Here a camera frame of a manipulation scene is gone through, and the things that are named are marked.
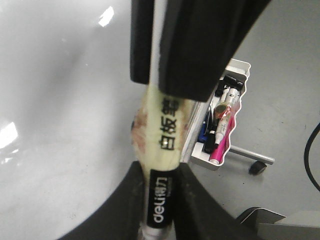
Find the white marker tray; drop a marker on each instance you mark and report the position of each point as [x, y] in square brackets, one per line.
[209, 130]

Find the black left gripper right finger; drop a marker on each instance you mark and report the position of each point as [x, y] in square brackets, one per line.
[198, 40]

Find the blue marker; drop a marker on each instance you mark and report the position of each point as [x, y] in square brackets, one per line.
[202, 137]

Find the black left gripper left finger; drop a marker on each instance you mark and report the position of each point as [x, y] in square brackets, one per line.
[141, 28]

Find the white whiteboard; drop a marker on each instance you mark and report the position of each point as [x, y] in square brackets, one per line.
[67, 104]

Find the pink marker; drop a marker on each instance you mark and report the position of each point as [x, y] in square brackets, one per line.
[217, 156]

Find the black marker in tray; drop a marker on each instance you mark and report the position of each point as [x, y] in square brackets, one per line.
[209, 145]

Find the whiteboard stand leg with caster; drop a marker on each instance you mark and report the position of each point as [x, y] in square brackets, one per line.
[260, 161]

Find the white marker with tape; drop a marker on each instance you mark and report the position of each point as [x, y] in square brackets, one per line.
[223, 112]

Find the black white whiteboard marker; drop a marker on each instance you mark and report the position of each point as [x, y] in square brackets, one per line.
[159, 135]

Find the grey metal base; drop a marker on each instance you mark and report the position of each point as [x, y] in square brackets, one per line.
[271, 225]

